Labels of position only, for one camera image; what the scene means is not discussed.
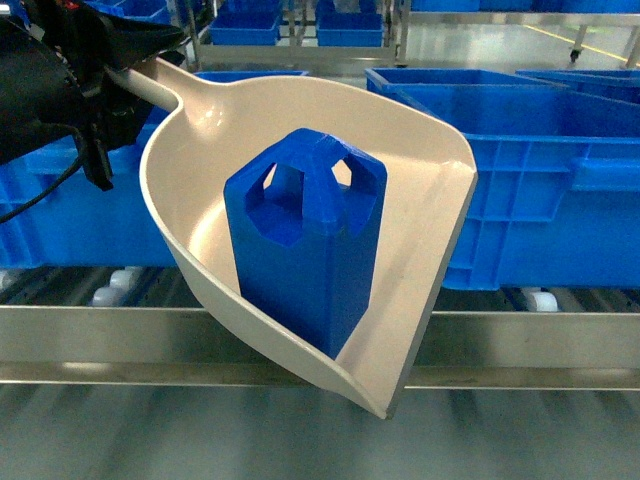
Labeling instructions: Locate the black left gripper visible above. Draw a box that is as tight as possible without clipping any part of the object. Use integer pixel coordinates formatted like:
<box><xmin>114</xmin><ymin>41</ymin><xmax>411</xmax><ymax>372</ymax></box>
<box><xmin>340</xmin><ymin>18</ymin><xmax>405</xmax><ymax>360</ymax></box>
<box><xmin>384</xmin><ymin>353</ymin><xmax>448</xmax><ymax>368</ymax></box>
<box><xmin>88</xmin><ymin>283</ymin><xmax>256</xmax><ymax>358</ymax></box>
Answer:
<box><xmin>29</xmin><ymin>1</ymin><xmax>185</xmax><ymax>191</ymax></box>

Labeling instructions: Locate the beige plastic dustpan tray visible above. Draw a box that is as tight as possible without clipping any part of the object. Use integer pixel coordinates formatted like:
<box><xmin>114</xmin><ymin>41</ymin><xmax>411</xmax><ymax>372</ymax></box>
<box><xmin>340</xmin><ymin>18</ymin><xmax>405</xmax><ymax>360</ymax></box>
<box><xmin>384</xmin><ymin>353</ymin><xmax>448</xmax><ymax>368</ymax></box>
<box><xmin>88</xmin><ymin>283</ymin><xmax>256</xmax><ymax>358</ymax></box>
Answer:
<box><xmin>111</xmin><ymin>59</ymin><xmax>478</xmax><ymax>419</ymax></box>

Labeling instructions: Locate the blue plastic jug part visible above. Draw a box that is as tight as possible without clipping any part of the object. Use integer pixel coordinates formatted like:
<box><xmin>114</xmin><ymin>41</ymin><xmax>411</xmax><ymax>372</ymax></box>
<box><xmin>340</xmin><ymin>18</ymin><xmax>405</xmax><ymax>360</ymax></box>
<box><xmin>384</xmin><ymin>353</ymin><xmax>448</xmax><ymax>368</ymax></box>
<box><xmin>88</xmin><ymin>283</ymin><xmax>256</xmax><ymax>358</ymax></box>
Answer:
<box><xmin>223</xmin><ymin>128</ymin><xmax>387</xmax><ymax>358</ymax></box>

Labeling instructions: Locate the steel shelf rack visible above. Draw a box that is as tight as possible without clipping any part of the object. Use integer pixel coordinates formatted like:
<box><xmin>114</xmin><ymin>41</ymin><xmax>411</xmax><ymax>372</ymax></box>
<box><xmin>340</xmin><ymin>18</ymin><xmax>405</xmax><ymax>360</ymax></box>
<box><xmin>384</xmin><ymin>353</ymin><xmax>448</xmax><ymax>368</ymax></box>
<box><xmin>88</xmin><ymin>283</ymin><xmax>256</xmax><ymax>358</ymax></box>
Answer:
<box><xmin>0</xmin><ymin>0</ymin><xmax>640</xmax><ymax>391</ymax></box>

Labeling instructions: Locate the blue bin front left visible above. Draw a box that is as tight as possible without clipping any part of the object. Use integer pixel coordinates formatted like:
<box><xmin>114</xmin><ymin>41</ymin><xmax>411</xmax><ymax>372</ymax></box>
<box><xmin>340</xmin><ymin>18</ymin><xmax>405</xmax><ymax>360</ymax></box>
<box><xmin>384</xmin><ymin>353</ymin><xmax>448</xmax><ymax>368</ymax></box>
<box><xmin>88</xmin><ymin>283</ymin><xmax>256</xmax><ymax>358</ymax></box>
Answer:
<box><xmin>1</xmin><ymin>108</ymin><xmax>175</xmax><ymax>268</ymax></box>

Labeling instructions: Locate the blue bin far left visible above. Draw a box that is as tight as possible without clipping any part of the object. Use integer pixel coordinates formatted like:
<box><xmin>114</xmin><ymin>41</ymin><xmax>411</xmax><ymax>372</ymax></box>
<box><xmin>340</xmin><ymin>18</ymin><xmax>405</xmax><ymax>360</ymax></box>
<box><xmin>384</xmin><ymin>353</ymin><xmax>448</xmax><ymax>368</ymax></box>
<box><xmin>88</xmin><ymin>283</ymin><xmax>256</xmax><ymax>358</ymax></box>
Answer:
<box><xmin>209</xmin><ymin>1</ymin><xmax>282</xmax><ymax>46</ymax></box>

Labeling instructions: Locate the blue bin far right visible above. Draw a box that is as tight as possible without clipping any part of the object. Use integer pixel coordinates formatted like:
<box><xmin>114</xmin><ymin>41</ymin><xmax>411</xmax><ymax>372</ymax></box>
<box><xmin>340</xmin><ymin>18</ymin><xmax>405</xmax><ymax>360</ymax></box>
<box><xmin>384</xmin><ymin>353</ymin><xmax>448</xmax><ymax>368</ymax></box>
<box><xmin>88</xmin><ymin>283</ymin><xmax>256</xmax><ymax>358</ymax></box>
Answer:
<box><xmin>315</xmin><ymin>1</ymin><xmax>384</xmax><ymax>48</ymax></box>

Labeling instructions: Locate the blue bin rear right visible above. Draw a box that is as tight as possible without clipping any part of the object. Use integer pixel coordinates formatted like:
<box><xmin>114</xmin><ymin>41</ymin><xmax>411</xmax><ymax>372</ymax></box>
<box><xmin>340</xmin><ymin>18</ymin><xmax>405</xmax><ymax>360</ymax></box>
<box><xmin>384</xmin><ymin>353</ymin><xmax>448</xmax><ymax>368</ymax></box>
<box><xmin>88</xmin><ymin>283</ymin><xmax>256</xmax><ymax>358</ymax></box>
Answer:
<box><xmin>365</xmin><ymin>67</ymin><xmax>568</xmax><ymax>136</ymax></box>

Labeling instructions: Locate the blue bin front right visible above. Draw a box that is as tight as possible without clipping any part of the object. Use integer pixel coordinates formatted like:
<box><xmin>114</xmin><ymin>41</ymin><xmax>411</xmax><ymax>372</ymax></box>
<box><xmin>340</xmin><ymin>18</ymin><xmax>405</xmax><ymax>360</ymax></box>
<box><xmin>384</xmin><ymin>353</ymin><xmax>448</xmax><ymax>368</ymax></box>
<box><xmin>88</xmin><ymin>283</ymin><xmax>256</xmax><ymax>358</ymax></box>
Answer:
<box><xmin>397</xmin><ymin>85</ymin><xmax>639</xmax><ymax>290</ymax></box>

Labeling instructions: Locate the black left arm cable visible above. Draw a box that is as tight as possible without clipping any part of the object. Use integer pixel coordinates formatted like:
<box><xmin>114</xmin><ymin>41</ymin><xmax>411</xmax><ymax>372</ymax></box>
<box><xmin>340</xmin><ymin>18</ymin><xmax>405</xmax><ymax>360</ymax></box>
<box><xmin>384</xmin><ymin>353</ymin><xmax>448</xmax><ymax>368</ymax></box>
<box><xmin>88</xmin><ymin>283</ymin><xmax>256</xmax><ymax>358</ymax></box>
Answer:
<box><xmin>0</xmin><ymin>127</ymin><xmax>89</xmax><ymax>225</ymax></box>

